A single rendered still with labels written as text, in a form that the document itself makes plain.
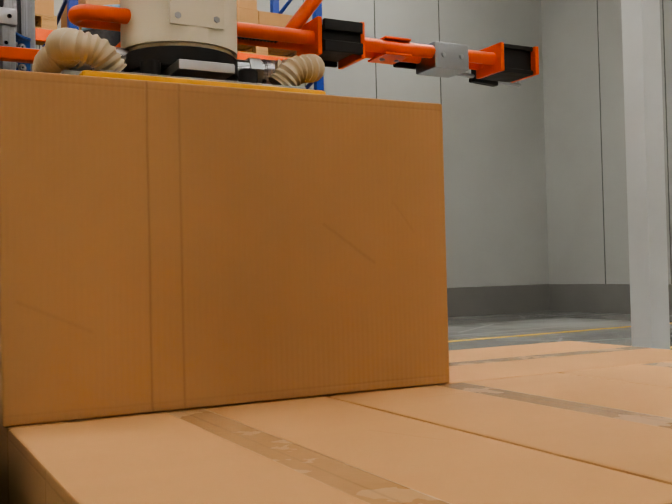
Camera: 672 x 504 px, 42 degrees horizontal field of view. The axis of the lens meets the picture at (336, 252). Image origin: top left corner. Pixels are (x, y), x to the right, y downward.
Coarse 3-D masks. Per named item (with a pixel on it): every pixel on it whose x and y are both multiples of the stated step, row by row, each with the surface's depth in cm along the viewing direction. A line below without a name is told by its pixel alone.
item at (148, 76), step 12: (144, 60) 117; (156, 60) 117; (84, 72) 109; (96, 72) 110; (108, 72) 110; (120, 72) 112; (132, 72) 113; (144, 72) 116; (156, 72) 117; (240, 72) 123; (252, 72) 123; (204, 84) 116; (216, 84) 117; (228, 84) 117; (240, 84) 118; (252, 84) 120; (264, 84) 121
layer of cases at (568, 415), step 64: (448, 384) 124; (512, 384) 122; (576, 384) 120; (640, 384) 119; (0, 448) 102; (64, 448) 85; (128, 448) 84; (192, 448) 83; (256, 448) 82; (320, 448) 82; (384, 448) 81; (448, 448) 80; (512, 448) 80; (576, 448) 79; (640, 448) 78
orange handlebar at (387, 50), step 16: (80, 16) 121; (96, 16) 121; (112, 16) 122; (128, 16) 123; (240, 32) 131; (256, 32) 132; (272, 32) 133; (288, 32) 134; (304, 32) 136; (0, 48) 142; (16, 48) 143; (288, 48) 139; (368, 48) 141; (384, 48) 142; (400, 48) 143; (416, 48) 145; (432, 48) 146; (480, 64) 156
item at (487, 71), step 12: (492, 48) 153; (504, 48) 153; (516, 48) 154; (528, 48) 155; (504, 60) 153; (516, 60) 154; (528, 60) 155; (480, 72) 156; (492, 72) 153; (504, 72) 153; (516, 72) 153; (528, 72) 155
